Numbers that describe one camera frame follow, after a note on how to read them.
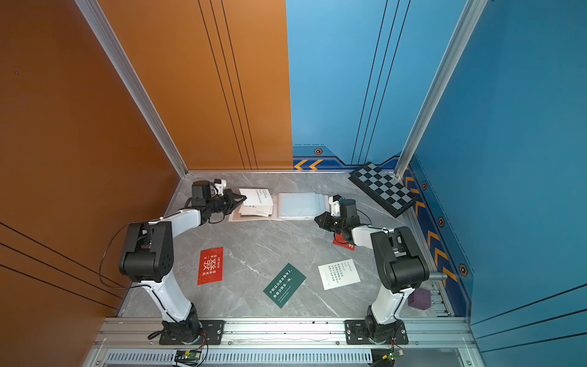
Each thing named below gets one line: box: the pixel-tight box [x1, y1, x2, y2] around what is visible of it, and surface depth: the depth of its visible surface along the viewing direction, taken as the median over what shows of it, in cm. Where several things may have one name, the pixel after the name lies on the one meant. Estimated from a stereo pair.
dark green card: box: [262, 263, 307, 309], surface depth 85 cm
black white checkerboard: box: [348, 161, 419, 218], surface depth 111 cm
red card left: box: [197, 246, 224, 286], surface depth 90 cm
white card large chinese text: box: [238, 203, 274, 217], surface depth 104 cm
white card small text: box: [317, 258, 362, 291], surface depth 88 cm
